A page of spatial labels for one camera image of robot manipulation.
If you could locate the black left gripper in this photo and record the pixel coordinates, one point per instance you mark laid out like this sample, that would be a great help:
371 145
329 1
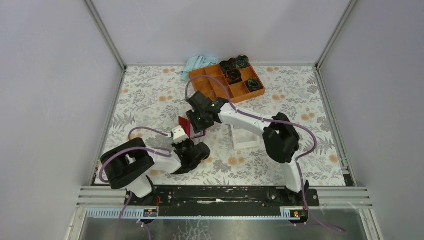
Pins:
185 142

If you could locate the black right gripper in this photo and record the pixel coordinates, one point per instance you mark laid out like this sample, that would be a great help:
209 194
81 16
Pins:
197 126

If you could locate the red leather card holder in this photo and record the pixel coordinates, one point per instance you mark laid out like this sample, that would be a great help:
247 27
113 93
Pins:
188 128

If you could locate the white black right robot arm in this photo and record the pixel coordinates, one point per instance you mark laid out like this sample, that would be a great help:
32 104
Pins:
280 138

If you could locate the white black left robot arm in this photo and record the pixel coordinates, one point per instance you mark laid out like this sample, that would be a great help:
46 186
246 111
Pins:
128 165

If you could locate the white card box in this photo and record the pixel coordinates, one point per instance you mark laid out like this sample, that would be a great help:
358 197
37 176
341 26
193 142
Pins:
243 139

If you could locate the orange wooden compartment tray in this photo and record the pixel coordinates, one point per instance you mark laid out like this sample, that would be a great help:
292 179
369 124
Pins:
213 84

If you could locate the rolled tie orange pattern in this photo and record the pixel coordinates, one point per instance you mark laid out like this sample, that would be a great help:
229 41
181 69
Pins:
233 77

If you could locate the rolled tie dark striped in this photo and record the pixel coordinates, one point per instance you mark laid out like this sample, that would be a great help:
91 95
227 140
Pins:
228 65

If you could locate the light blue cloth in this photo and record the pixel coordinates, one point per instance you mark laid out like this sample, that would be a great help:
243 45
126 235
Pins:
197 62

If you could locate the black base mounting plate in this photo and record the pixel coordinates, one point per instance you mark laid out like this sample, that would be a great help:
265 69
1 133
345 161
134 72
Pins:
223 201

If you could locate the rolled tie green pattern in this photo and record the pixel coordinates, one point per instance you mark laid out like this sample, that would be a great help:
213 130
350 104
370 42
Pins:
253 84

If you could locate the rolled tie yellow green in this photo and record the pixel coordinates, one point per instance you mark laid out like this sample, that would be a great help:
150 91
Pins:
242 61

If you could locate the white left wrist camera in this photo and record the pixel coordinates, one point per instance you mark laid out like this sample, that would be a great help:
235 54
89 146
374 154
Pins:
179 135

